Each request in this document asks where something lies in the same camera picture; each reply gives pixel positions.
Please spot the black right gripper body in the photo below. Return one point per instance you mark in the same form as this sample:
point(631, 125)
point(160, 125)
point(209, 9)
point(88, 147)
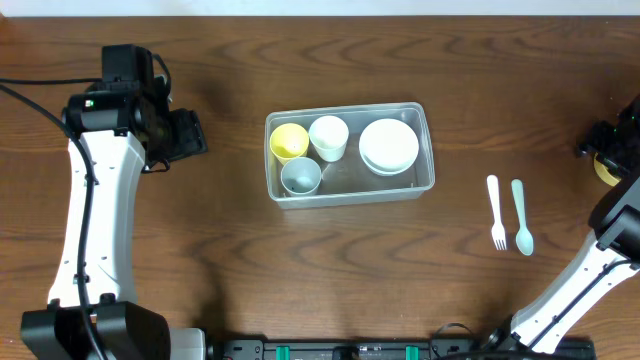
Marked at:
point(601, 142)

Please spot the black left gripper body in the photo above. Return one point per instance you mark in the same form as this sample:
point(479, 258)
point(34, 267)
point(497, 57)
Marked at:
point(187, 132)

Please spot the yellow plastic bowl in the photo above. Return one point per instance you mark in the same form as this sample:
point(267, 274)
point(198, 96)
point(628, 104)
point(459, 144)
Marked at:
point(603, 173)

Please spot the yellow plastic cup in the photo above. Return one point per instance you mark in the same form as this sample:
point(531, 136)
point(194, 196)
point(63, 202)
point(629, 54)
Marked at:
point(289, 141)

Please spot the grey plastic cup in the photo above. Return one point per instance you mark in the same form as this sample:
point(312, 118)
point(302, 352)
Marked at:
point(301, 177)

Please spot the white plastic fork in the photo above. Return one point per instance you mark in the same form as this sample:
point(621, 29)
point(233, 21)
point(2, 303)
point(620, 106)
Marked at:
point(498, 231)

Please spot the cream plastic cup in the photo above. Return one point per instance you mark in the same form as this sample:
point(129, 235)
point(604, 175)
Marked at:
point(329, 135)

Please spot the cream plastic bowl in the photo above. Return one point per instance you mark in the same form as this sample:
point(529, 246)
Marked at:
point(389, 143)

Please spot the grey plastic bowl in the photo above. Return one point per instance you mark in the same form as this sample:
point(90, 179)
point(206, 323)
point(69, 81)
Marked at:
point(379, 171)

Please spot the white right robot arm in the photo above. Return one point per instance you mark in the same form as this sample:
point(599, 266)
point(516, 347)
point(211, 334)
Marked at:
point(610, 253)

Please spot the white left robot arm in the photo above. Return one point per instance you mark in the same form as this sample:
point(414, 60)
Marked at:
point(92, 310)

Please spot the clear plastic container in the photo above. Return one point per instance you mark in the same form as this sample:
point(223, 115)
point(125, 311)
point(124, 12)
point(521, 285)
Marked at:
point(348, 181)

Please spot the mint green plastic spoon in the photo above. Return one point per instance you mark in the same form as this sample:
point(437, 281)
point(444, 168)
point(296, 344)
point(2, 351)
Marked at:
point(524, 239)

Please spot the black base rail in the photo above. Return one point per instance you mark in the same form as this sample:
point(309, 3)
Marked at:
point(455, 347)

